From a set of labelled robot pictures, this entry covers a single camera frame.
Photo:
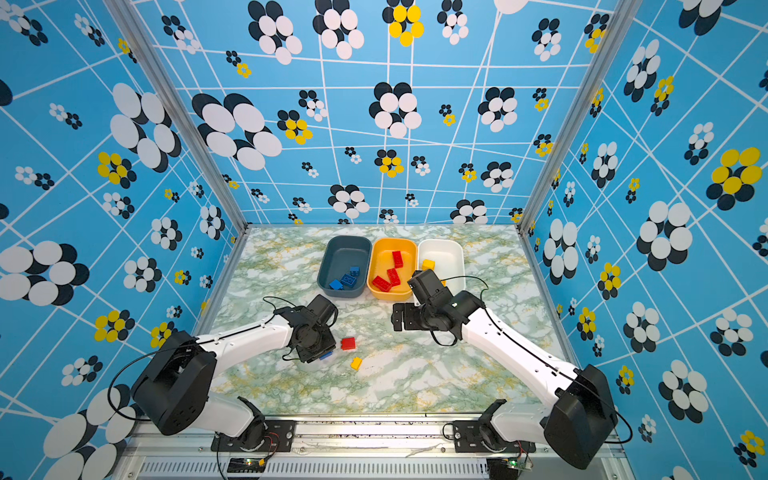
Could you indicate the aluminium corner post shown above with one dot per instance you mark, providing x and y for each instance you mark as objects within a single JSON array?
[
  {"x": 128, "y": 22},
  {"x": 619, "y": 25}
]

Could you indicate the right circuit board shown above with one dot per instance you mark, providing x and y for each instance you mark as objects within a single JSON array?
[{"x": 504, "y": 469}]

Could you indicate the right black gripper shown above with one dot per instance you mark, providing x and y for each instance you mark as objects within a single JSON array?
[{"x": 397, "y": 316}]

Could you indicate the dark teal plastic bin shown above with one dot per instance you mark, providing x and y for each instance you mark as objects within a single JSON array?
[{"x": 341, "y": 253}]

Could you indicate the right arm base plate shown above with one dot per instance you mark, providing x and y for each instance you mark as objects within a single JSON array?
[{"x": 472, "y": 436}]

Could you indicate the long red lego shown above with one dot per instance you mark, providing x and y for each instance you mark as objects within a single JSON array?
[
  {"x": 397, "y": 259},
  {"x": 381, "y": 284},
  {"x": 393, "y": 277}
]

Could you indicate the white plastic bin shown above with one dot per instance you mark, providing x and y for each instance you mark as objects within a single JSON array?
[{"x": 448, "y": 256}]

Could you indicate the yellow plastic bin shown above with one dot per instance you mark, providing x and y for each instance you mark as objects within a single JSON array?
[{"x": 381, "y": 260}]

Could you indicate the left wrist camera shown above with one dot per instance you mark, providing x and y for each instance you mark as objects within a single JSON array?
[{"x": 321, "y": 310}]

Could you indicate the aluminium front rail frame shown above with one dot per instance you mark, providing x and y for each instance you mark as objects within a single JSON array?
[{"x": 352, "y": 447}]

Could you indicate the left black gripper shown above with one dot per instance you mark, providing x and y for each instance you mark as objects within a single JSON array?
[{"x": 308, "y": 356}]

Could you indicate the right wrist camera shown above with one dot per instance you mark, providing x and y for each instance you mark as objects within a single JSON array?
[{"x": 428, "y": 288}]

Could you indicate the aluminium corner post right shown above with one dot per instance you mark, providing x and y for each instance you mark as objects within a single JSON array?
[{"x": 619, "y": 25}]

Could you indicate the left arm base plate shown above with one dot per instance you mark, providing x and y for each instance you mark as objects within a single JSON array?
[{"x": 269, "y": 436}]

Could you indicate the left circuit board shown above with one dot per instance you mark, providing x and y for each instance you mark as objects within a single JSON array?
[{"x": 246, "y": 465}]

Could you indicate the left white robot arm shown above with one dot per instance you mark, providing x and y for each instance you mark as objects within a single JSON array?
[{"x": 174, "y": 389}]

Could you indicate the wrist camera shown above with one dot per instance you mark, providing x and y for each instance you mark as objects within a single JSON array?
[
  {"x": 321, "y": 310},
  {"x": 428, "y": 288}
]

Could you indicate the dark blue lego brick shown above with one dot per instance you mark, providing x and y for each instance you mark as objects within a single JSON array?
[{"x": 348, "y": 281}]

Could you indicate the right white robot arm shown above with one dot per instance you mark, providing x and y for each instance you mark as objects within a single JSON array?
[{"x": 578, "y": 413}]

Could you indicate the circuit board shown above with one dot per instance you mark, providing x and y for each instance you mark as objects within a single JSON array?
[
  {"x": 246, "y": 465},
  {"x": 504, "y": 469}
]

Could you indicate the aluminium corner post left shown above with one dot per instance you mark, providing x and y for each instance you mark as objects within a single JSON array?
[{"x": 128, "y": 22}]

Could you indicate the small red lego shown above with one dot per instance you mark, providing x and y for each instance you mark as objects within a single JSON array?
[{"x": 348, "y": 344}]

